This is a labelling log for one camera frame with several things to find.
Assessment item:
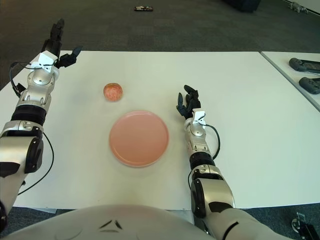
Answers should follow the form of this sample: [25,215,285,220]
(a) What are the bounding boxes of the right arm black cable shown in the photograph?
[187,124,221,191]

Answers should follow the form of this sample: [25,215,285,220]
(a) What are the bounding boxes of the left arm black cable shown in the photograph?
[9,61,55,196]

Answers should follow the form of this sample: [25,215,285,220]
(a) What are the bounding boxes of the pink round plate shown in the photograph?
[108,110,170,168]

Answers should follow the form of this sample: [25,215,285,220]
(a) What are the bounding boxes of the dark bag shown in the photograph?
[222,0,262,12]

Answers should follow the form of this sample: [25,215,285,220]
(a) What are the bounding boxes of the red apple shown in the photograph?
[103,83,124,102]

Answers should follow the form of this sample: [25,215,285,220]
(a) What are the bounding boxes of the dark grey game controller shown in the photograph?
[289,57,320,75]
[299,76,320,95]

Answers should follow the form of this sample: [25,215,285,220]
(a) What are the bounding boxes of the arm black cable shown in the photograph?
[187,124,221,191]
[9,61,55,196]

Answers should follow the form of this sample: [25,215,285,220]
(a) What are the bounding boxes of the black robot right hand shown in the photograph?
[175,84,202,120]

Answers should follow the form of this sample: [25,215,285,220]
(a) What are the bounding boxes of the small white floor object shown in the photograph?
[289,1,310,13]

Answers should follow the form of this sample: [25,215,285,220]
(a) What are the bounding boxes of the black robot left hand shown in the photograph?
[41,18,84,70]

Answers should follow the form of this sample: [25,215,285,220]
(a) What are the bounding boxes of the grey robot torso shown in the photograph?
[4,204,216,240]

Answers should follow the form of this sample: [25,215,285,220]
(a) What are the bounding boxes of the white side table with controllers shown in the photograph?
[259,51,320,112]

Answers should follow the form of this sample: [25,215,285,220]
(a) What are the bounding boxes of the black wheeled stand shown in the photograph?
[291,211,320,240]

